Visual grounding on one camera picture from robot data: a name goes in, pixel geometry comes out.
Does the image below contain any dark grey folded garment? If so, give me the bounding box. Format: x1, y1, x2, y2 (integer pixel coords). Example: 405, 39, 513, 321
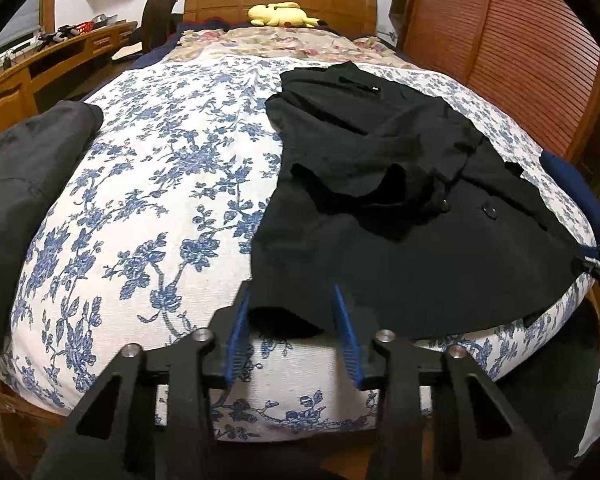
0, 101, 105, 356

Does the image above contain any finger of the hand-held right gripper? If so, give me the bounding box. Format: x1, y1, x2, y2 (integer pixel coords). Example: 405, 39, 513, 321
572, 246, 600, 288

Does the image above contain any grey window blind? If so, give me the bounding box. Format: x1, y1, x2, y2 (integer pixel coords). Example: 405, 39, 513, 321
0, 0, 43, 61

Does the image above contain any wooden window frame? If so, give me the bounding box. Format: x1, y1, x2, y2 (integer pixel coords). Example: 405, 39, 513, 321
39, 0, 58, 33

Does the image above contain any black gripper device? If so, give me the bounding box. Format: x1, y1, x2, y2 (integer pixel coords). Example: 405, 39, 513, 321
37, 24, 81, 46

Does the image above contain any wooden louvred wardrobe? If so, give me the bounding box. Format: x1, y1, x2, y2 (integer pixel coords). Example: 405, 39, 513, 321
390, 0, 600, 196

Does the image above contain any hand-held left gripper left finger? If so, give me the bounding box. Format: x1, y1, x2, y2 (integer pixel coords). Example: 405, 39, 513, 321
30, 282, 253, 480

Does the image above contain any blue floral bed sheet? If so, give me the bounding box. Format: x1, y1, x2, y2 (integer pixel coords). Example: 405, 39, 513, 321
0, 52, 598, 443

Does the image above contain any wooden desk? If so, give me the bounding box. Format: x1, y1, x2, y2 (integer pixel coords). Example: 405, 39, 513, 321
0, 20, 138, 143

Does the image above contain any black double-breasted coat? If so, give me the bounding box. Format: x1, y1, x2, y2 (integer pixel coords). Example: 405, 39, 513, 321
250, 60, 598, 342

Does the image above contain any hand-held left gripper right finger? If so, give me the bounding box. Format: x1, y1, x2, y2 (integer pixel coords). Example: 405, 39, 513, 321
332, 284, 556, 480

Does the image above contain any yellow plush toy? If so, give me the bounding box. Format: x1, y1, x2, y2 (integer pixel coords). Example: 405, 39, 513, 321
247, 2, 323, 29

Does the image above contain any pink floral quilt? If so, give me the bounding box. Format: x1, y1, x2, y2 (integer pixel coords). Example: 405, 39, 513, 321
167, 26, 406, 68

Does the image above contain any person's dark clothing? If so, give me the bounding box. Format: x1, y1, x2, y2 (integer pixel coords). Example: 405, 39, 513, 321
500, 300, 600, 466

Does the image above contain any dark chair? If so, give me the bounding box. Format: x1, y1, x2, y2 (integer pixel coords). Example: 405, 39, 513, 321
111, 0, 183, 61

